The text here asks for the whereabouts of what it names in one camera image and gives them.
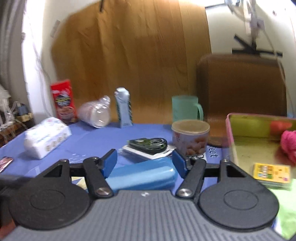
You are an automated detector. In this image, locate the pink tin box gold interior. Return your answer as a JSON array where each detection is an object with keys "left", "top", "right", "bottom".
[{"left": 226, "top": 113, "right": 295, "bottom": 240}]

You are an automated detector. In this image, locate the mint green plastic mug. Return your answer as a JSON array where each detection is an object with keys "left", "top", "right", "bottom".
[{"left": 171, "top": 95, "right": 204, "bottom": 122}]

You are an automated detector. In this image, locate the smartphone in clear case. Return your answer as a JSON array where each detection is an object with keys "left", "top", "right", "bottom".
[{"left": 0, "top": 157, "right": 13, "bottom": 173}]

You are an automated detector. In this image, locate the green white drink carton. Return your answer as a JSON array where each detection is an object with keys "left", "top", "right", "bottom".
[{"left": 114, "top": 87, "right": 133, "bottom": 128}]

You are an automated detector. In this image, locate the white tissue pack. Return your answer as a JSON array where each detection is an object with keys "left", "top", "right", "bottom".
[{"left": 23, "top": 117, "right": 72, "bottom": 160}]

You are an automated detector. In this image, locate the blue glasses case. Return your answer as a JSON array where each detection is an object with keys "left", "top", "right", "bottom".
[{"left": 106, "top": 157, "right": 178, "bottom": 192}]

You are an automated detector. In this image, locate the brown chair back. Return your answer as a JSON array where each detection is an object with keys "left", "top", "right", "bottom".
[{"left": 196, "top": 54, "right": 287, "bottom": 147}]

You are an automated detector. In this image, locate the clear plastic jar red band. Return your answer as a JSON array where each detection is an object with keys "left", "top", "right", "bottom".
[{"left": 78, "top": 95, "right": 111, "bottom": 128}]

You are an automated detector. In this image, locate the pink knitted soft ball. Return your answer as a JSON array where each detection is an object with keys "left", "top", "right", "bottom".
[{"left": 280, "top": 131, "right": 296, "bottom": 163}]

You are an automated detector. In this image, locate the blue patterned tablecloth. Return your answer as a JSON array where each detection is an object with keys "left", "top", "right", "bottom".
[{"left": 0, "top": 121, "right": 232, "bottom": 195}]

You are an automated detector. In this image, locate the black wall bracket with cables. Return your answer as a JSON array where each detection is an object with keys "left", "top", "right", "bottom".
[{"left": 224, "top": 1, "right": 283, "bottom": 58}]

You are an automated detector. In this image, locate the yellow card box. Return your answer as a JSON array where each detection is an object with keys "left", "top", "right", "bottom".
[{"left": 252, "top": 163, "right": 291, "bottom": 188}]

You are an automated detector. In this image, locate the peanut can with lid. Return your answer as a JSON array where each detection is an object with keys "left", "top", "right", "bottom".
[{"left": 171, "top": 120, "right": 210, "bottom": 156}]

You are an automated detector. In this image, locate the red cereal box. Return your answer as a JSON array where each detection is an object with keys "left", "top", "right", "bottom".
[{"left": 50, "top": 79, "right": 77, "bottom": 125}]

